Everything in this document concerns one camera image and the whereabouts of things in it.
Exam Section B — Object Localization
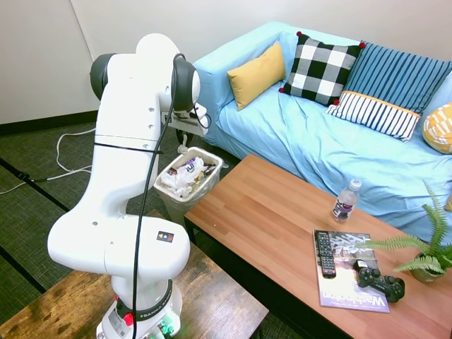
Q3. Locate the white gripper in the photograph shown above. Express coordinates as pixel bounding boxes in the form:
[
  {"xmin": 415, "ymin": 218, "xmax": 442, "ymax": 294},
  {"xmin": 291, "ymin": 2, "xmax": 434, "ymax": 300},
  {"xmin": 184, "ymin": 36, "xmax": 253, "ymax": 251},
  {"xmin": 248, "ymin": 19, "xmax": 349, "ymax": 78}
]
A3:
[{"xmin": 162, "ymin": 112, "xmax": 210, "ymax": 145}]

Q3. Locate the crumpled white paper trash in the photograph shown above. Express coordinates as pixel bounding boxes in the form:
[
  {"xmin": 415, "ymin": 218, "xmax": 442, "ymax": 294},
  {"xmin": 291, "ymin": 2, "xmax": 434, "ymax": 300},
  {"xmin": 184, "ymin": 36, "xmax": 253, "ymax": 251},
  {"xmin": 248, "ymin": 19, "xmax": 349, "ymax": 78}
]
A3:
[{"xmin": 160, "ymin": 171, "xmax": 194, "ymax": 198}]

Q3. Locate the white trash bin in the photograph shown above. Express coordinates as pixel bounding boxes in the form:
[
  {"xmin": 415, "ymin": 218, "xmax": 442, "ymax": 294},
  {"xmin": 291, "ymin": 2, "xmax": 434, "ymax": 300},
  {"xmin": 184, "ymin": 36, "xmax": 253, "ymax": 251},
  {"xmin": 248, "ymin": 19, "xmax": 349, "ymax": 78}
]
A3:
[{"xmin": 152, "ymin": 145, "xmax": 225, "ymax": 234}]

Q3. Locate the white wrapper with purple print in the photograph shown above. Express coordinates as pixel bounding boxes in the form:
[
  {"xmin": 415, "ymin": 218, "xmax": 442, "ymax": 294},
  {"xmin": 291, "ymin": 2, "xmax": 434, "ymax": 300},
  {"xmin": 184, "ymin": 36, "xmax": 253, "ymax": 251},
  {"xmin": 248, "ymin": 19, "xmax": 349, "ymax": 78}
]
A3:
[{"xmin": 174, "ymin": 156, "xmax": 206, "ymax": 186}]

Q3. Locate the brown food wrapper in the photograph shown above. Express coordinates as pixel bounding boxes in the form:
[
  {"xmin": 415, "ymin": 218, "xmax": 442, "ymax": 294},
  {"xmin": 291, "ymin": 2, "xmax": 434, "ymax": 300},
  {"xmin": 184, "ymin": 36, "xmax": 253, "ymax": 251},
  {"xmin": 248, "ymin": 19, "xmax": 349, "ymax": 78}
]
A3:
[{"xmin": 197, "ymin": 161, "xmax": 219, "ymax": 178}]

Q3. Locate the plain yellow pillow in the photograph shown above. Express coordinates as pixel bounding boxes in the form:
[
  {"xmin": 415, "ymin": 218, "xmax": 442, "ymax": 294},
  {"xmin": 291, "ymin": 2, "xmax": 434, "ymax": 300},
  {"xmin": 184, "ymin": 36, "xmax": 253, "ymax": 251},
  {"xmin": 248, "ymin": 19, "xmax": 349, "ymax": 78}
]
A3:
[{"xmin": 226, "ymin": 41, "xmax": 287, "ymax": 112}]

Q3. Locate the reddish wood coffee table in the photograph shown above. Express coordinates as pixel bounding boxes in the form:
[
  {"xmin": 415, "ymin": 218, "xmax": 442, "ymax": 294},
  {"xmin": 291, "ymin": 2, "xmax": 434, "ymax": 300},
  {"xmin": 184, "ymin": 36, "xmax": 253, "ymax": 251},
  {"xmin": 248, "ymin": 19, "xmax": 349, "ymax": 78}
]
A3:
[{"xmin": 183, "ymin": 153, "xmax": 452, "ymax": 339}]

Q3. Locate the black white checkered pillow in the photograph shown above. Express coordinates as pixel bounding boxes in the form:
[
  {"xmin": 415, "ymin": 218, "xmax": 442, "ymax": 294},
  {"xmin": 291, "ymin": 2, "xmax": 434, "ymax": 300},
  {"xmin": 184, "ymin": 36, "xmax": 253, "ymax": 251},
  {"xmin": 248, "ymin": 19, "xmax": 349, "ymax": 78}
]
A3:
[{"xmin": 278, "ymin": 30, "xmax": 367, "ymax": 107}]

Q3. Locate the light blue covered sofa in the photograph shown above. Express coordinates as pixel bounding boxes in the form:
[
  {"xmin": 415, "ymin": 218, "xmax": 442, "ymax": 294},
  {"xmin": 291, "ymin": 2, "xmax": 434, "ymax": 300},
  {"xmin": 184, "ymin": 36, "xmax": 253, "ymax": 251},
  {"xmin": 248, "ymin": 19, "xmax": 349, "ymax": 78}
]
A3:
[{"xmin": 193, "ymin": 20, "xmax": 452, "ymax": 245}]

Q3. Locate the rustic wood robot table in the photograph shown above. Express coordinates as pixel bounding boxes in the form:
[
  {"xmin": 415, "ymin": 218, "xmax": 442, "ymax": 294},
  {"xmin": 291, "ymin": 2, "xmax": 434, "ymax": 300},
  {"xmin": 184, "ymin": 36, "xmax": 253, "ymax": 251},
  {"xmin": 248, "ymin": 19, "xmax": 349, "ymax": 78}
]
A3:
[{"xmin": 0, "ymin": 208, "xmax": 270, "ymax": 339}]

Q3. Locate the clear bottle with purple label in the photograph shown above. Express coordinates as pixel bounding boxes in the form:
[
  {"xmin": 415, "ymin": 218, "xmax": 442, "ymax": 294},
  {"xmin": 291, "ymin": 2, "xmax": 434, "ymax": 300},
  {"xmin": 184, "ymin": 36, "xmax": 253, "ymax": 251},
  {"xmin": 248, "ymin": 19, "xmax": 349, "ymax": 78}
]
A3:
[{"xmin": 330, "ymin": 178, "xmax": 363, "ymax": 225}]

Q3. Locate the black TV remote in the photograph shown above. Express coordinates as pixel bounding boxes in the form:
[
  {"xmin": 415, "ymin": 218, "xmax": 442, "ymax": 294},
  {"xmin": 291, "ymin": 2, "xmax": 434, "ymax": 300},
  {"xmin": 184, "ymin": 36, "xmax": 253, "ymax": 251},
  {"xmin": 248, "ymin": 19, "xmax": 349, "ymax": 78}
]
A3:
[{"xmin": 314, "ymin": 230, "xmax": 339, "ymax": 280}]

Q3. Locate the white navy striped pillow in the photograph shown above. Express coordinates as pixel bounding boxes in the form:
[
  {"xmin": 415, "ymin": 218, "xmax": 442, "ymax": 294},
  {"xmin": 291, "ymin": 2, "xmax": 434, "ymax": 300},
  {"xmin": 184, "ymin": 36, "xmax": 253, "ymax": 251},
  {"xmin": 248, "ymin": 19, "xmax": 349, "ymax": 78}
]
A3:
[{"xmin": 325, "ymin": 90, "xmax": 422, "ymax": 144}]

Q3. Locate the blue striped pillow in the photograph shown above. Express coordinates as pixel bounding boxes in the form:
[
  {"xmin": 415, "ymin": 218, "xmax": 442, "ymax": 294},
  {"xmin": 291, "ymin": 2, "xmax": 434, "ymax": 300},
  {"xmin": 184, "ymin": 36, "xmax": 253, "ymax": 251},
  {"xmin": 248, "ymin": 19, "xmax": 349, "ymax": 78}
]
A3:
[{"xmin": 340, "ymin": 41, "xmax": 452, "ymax": 116}]

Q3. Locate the magazine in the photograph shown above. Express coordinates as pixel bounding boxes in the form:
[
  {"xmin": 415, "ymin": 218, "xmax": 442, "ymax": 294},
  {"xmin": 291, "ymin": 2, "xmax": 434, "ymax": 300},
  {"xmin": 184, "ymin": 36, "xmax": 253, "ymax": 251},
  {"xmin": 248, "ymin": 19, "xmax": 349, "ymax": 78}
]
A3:
[{"xmin": 312, "ymin": 229, "xmax": 391, "ymax": 315}]

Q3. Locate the black game controller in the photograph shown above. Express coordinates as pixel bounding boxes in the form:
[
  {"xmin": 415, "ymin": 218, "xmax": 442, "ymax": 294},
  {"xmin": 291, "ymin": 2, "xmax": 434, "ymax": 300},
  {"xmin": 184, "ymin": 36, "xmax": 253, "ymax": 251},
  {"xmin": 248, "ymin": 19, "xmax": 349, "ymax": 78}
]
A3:
[{"xmin": 354, "ymin": 266, "xmax": 407, "ymax": 304}]

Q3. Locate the orange white patterned pillow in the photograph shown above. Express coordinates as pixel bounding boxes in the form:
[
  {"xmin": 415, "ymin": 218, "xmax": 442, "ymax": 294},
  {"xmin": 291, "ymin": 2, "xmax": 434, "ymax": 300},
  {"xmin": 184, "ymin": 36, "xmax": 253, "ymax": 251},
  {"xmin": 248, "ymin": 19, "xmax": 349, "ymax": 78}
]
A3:
[{"xmin": 422, "ymin": 102, "xmax": 452, "ymax": 155}]

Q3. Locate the green fern plant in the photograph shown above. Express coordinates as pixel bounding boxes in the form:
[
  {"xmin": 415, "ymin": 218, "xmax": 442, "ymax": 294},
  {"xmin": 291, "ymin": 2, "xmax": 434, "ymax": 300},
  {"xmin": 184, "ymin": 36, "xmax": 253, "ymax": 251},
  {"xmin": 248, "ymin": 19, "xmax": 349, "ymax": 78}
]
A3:
[{"xmin": 356, "ymin": 179, "xmax": 452, "ymax": 277}]

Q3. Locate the grey plant pot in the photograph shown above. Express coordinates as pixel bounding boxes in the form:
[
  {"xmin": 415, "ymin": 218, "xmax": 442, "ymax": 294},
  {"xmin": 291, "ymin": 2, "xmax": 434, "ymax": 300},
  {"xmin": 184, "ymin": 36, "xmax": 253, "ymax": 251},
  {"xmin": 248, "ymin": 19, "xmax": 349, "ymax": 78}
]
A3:
[{"xmin": 409, "ymin": 251, "xmax": 447, "ymax": 284}]

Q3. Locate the white floor cable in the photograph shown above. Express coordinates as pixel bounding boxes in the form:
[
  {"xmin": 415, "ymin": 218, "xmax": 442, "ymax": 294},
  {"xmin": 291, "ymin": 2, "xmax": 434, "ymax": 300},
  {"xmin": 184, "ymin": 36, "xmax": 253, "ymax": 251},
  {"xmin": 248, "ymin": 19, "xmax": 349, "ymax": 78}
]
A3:
[{"xmin": 0, "ymin": 126, "xmax": 98, "ymax": 196}]

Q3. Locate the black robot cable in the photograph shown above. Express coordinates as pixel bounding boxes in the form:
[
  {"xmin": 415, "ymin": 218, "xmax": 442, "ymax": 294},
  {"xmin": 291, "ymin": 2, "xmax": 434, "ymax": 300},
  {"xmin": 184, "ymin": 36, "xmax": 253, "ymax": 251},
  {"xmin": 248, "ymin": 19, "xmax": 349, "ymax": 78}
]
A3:
[{"xmin": 131, "ymin": 52, "xmax": 213, "ymax": 339}]

